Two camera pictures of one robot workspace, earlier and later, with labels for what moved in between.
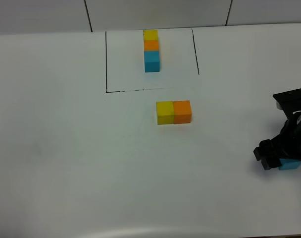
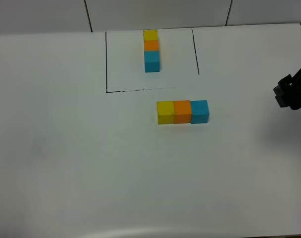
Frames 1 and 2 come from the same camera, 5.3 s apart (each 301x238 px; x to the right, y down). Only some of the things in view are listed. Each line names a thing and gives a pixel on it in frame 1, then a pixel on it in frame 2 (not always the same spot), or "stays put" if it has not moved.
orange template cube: x=151 y=45 stays put
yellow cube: x=165 y=112 stays put
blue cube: x=288 y=163 to x=200 y=111
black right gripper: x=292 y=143 to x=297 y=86
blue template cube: x=152 y=61 stays put
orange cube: x=182 y=110 stays put
